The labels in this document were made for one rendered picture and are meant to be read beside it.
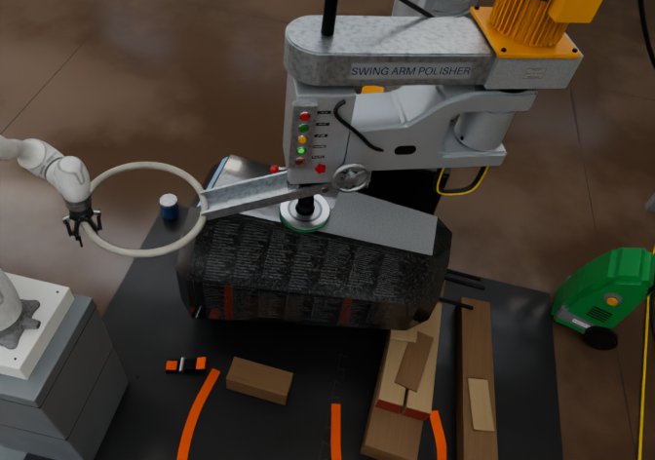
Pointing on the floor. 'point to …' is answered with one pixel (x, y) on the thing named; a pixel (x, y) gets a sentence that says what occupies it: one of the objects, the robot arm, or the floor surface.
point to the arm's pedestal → (64, 392)
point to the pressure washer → (604, 294)
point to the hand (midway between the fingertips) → (87, 237)
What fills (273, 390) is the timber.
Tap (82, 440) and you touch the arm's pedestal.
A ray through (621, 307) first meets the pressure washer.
